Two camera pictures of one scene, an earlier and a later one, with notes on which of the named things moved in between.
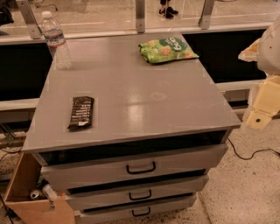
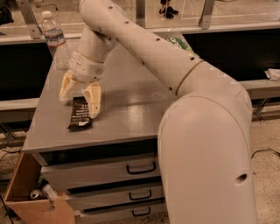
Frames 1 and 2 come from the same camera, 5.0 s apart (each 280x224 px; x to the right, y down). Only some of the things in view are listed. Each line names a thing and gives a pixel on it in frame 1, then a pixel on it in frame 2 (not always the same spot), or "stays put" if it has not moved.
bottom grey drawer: x=135 y=210 stays put
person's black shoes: x=168 y=12 stays put
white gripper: x=270 y=51 → x=85 y=69
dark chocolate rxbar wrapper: x=81 y=114 stays put
